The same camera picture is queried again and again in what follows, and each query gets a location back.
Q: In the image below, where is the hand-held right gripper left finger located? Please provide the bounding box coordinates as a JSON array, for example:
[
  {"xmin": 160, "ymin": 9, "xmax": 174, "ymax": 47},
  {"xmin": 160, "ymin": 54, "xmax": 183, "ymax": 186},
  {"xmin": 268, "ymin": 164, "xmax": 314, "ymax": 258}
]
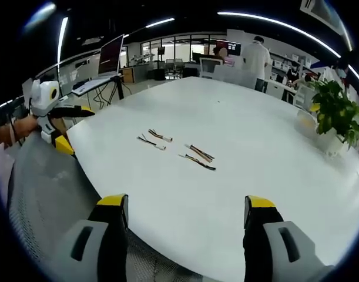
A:
[{"xmin": 54, "ymin": 193, "xmax": 129, "ymax": 282}]

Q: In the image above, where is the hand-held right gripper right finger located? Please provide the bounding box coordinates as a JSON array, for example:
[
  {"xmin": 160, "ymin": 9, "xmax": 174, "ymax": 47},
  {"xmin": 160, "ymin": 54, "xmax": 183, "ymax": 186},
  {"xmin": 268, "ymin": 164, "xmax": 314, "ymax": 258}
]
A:
[{"xmin": 242, "ymin": 195, "xmax": 335, "ymax": 282}]

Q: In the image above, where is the JST connector cable white plug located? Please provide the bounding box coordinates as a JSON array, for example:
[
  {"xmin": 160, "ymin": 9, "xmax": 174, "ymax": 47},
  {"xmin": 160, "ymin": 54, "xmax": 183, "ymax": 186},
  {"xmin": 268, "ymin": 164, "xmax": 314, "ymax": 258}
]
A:
[
  {"xmin": 137, "ymin": 134, "xmax": 167, "ymax": 151},
  {"xmin": 147, "ymin": 129, "xmax": 173, "ymax": 143}
]

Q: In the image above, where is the JST connector cable white socket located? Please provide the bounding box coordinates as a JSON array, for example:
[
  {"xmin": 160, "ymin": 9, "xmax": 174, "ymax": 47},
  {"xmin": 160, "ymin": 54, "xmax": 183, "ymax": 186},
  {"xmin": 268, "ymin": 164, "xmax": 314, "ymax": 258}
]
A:
[
  {"xmin": 178, "ymin": 153, "xmax": 217, "ymax": 172},
  {"xmin": 184, "ymin": 143, "xmax": 216, "ymax": 162}
]

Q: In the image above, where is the person's left hand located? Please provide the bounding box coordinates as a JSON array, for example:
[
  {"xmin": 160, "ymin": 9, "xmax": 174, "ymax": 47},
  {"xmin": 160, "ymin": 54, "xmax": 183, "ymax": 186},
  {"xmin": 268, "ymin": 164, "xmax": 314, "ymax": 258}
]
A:
[{"xmin": 12, "ymin": 115, "xmax": 42, "ymax": 139}]

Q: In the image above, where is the laptop stand table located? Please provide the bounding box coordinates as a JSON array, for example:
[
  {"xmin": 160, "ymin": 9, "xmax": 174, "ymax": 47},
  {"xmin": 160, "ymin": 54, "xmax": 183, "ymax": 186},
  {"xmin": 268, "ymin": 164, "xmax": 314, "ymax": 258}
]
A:
[{"xmin": 71, "ymin": 75, "xmax": 125, "ymax": 110}]

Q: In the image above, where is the grey mesh office chair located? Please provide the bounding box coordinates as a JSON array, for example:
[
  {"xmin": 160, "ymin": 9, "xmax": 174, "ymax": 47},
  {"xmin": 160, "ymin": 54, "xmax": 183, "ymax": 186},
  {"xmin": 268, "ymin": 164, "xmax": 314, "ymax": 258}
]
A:
[{"xmin": 7, "ymin": 133, "xmax": 203, "ymax": 282}]

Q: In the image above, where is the open laptop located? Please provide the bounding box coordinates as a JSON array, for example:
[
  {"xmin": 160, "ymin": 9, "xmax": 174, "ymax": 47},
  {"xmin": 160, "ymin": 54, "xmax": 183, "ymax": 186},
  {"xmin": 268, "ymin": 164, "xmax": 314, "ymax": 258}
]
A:
[{"xmin": 89, "ymin": 34, "xmax": 125, "ymax": 82}]

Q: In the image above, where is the wooden cabinet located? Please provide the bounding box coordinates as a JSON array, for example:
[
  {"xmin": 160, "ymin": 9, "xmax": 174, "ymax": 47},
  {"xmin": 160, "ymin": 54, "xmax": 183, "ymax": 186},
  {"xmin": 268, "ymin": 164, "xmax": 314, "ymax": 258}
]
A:
[{"xmin": 122, "ymin": 67, "xmax": 136, "ymax": 83}]

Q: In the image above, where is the white plant pot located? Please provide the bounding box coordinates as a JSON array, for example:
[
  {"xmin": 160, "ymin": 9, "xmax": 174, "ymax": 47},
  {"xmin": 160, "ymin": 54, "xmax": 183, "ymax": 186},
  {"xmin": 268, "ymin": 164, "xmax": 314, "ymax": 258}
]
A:
[{"xmin": 316, "ymin": 127, "xmax": 349, "ymax": 155}]

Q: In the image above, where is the white box with yellow label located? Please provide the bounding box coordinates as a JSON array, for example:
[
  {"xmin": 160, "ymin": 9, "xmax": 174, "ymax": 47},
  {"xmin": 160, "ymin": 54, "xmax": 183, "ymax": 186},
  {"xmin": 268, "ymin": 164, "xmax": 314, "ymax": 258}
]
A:
[{"xmin": 295, "ymin": 109, "xmax": 320, "ymax": 132}]

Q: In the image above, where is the green potted plant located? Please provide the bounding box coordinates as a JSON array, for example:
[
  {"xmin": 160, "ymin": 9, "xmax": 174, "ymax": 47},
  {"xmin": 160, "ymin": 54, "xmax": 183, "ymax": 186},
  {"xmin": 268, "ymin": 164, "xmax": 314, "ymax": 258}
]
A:
[{"xmin": 307, "ymin": 79, "xmax": 359, "ymax": 149}]

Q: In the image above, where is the white office chair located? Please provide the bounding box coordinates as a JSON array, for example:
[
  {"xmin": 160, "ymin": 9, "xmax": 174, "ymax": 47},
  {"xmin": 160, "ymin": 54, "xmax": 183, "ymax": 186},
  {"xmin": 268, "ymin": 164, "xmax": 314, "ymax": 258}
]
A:
[{"xmin": 199, "ymin": 57, "xmax": 224, "ymax": 79}]

